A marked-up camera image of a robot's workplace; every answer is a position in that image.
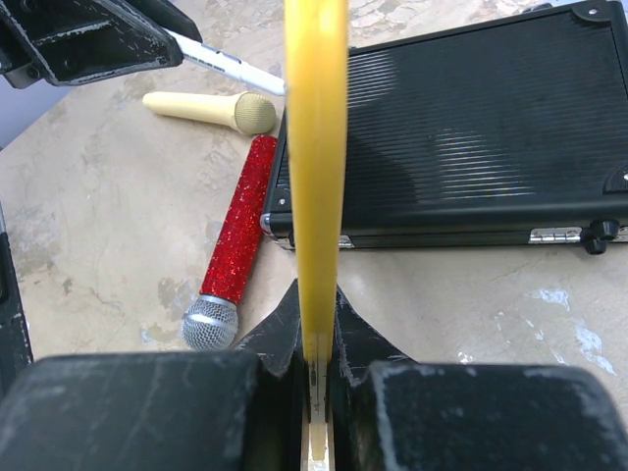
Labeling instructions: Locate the white marker pen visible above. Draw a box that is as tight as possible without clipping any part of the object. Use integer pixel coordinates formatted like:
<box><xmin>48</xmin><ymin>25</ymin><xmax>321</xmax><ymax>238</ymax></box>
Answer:
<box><xmin>165</xmin><ymin>29</ymin><xmax>286</xmax><ymax>96</ymax></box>

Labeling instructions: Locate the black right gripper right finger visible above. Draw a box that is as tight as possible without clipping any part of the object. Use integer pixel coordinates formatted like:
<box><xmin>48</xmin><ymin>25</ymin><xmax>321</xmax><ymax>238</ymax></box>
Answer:
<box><xmin>328</xmin><ymin>288</ymin><xmax>414</xmax><ymax>470</ymax></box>

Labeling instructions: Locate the yellow framed whiteboard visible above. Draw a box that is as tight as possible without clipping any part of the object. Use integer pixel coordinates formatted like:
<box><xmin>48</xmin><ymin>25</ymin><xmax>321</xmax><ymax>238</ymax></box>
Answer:
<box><xmin>285</xmin><ymin>1</ymin><xmax>348</xmax><ymax>469</ymax></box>

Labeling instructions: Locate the black ribbed carrying case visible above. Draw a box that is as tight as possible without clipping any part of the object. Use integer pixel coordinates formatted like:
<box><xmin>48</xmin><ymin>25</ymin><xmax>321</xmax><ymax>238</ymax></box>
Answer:
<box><xmin>259</xmin><ymin>0</ymin><xmax>628</xmax><ymax>256</ymax></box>

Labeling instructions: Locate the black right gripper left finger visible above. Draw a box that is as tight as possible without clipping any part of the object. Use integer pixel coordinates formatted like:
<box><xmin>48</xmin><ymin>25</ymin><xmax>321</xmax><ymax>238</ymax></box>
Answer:
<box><xmin>235</xmin><ymin>282</ymin><xmax>306</xmax><ymax>470</ymax></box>

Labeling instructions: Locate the red glitter microphone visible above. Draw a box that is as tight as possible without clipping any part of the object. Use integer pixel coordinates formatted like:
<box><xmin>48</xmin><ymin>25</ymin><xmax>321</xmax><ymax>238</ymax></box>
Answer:
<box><xmin>182</xmin><ymin>135</ymin><xmax>277</xmax><ymax>351</ymax></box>

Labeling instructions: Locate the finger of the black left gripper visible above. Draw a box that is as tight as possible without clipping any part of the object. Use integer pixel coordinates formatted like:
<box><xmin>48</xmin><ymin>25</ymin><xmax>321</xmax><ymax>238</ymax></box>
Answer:
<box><xmin>1</xmin><ymin>1</ymin><xmax>183</xmax><ymax>89</ymax></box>
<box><xmin>126</xmin><ymin>0</ymin><xmax>201</xmax><ymax>43</ymax></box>

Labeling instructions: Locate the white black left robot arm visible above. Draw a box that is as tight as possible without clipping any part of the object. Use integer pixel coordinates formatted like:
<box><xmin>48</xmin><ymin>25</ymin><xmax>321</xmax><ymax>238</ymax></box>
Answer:
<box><xmin>1</xmin><ymin>1</ymin><xmax>198</xmax><ymax>384</ymax></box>

